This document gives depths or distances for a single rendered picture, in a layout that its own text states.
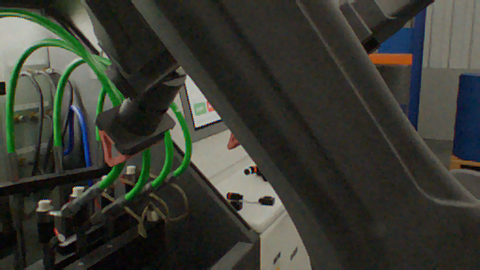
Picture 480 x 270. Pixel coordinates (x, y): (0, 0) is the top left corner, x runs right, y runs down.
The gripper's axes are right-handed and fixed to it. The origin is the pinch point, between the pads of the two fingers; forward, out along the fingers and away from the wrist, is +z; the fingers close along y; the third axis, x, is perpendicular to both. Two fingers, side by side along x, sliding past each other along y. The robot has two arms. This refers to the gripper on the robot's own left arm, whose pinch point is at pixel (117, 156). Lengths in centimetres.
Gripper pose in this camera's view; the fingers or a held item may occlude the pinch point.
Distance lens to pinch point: 73.6
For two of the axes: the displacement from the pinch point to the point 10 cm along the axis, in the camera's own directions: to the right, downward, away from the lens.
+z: -4.8, 5.9, 6.5
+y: -5.7, 3.6, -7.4
